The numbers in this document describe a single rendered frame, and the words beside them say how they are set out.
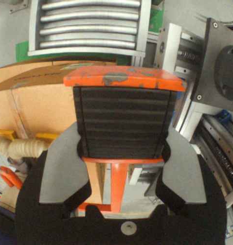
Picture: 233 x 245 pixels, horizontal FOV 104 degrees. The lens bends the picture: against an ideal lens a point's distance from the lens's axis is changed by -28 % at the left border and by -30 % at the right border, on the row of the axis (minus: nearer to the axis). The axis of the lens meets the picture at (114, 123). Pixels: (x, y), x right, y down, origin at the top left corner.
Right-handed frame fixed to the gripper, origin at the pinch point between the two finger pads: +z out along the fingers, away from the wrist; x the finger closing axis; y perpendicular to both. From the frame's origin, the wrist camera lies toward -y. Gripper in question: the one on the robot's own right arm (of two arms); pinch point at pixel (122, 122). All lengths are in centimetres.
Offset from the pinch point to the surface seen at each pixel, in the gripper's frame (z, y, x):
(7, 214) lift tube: -7.9, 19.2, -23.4
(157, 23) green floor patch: 119, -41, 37
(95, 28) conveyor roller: 66, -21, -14
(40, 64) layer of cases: 67, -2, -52
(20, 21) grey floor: 121, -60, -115
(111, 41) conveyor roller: 66, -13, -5
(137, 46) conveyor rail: 61, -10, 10
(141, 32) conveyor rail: 61, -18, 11
